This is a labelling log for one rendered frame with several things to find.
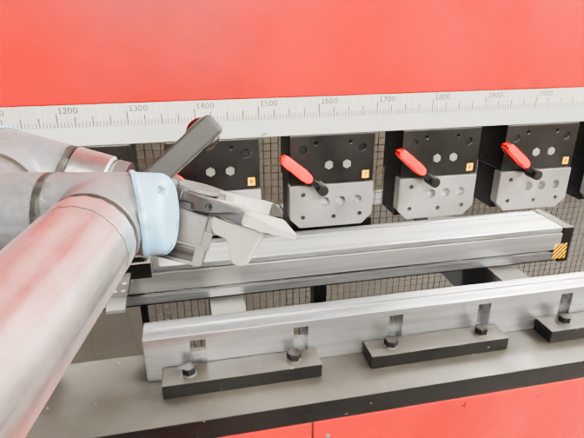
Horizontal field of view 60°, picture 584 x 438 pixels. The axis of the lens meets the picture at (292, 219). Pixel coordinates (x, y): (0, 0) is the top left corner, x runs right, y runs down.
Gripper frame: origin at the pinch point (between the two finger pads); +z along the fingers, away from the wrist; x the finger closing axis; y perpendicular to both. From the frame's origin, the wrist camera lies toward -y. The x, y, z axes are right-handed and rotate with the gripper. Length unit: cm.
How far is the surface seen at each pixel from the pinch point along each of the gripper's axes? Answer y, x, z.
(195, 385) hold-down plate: 38.0, -30.4, -3.9
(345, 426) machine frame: 39, -29, 25
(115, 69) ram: -11.9, -21.4, -27.8
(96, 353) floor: 111, -181, -45
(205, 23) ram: -21.9, -21.2, -16.9
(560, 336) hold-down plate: 14, -38, 69
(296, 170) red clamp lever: -4.7, -23.5, 2.2
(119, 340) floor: 106, -190, -38
